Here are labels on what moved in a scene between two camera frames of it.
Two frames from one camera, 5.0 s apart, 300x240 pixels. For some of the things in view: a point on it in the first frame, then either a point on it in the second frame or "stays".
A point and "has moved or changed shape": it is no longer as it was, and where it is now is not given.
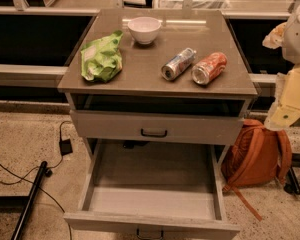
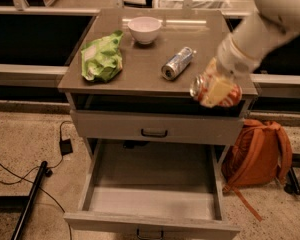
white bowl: [145, 29] stays
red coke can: [209, 69] has moved or changed shape
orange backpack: [264, 156] stays
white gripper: [298, 42] -> [232, 59]
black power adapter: [65, 147] stays
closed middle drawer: [158, 126] stays
